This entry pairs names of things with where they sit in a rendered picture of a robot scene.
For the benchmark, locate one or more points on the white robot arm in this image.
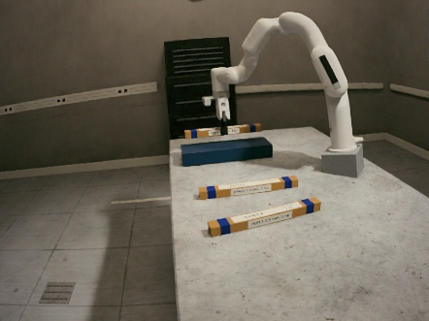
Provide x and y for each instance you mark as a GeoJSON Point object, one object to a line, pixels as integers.
{"type": "Point", "coordinates": [324, 61]}

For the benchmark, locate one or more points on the dark blue rectangular slab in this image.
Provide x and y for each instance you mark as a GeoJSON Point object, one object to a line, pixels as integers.
{"type": "Point", "coordinates": [224, 151]}

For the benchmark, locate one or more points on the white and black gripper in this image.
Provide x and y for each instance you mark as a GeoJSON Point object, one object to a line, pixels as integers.
{"type": "Point", "coordinates": [222, 112]}

